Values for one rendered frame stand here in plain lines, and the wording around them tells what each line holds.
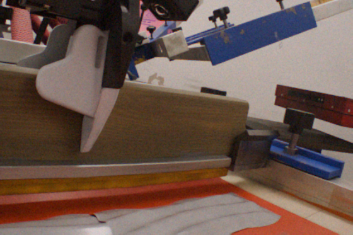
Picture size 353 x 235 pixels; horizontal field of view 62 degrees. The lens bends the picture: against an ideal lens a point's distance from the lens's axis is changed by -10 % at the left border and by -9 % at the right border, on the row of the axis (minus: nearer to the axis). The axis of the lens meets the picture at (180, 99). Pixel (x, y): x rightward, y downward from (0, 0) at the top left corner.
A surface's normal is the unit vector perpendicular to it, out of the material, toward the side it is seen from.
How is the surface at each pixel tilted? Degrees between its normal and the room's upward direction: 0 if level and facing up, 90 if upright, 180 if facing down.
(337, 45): 90
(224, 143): 90
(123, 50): 101
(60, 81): 82
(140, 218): 33
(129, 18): 75
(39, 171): 90
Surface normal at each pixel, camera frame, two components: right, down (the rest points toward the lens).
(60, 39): 0.57, 0.33
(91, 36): 0.67, 0.06
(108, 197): 0.20, -0.98
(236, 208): 0.44, -0.73
